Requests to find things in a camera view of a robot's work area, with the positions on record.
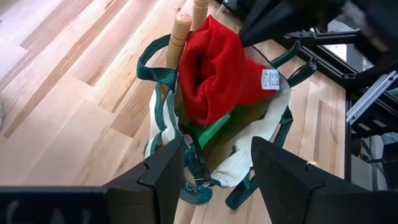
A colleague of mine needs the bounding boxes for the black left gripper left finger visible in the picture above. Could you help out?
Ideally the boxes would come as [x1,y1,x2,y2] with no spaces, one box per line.
[0,136,186,224]

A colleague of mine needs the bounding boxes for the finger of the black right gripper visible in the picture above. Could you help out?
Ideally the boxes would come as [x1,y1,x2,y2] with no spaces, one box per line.
[238,0,328,48]

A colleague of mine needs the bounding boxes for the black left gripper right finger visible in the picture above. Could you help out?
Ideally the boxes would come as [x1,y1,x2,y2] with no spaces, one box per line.
[251,136,398,224]

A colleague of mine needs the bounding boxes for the beige green gardening bag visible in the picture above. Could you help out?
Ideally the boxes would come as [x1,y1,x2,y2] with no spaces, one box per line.
[136,32,318,212]

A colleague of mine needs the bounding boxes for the red garden gloves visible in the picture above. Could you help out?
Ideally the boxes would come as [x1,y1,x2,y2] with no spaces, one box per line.
[178,14,281,127]

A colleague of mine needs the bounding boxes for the wooden-handled garden hand tool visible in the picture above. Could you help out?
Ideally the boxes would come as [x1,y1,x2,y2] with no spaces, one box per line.
[164,12,193,70]

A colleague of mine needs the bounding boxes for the silver aluminium bracket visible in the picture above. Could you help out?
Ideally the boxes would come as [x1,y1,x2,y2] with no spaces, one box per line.
[345,70,398,126]

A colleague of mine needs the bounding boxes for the black aluminium table frame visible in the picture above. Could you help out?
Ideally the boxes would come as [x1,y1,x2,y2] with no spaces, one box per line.
[281,29,398,183]

